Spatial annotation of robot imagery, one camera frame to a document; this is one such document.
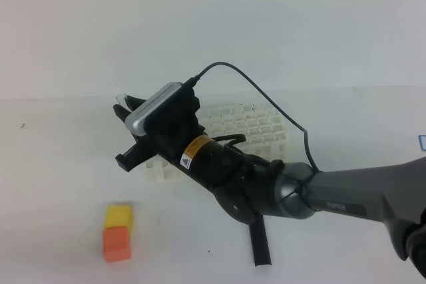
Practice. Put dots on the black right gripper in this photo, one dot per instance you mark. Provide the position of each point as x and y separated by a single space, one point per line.
170 129

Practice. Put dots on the clear glass test tube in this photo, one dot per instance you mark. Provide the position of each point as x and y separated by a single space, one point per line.
121 99

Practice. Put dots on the white test tube rack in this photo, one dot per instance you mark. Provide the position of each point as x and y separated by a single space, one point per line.
264 128

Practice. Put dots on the yellow foam cube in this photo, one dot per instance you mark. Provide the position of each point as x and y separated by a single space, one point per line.
119 216

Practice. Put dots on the orange foam cube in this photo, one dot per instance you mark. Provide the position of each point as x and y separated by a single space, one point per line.
116 244

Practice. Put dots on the black plastic scoop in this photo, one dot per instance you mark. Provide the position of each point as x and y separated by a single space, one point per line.
259 242

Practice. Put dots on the blue outlined label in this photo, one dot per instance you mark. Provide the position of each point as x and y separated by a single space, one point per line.
422 142

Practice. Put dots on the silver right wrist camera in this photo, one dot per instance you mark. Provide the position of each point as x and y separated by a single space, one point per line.
136 120

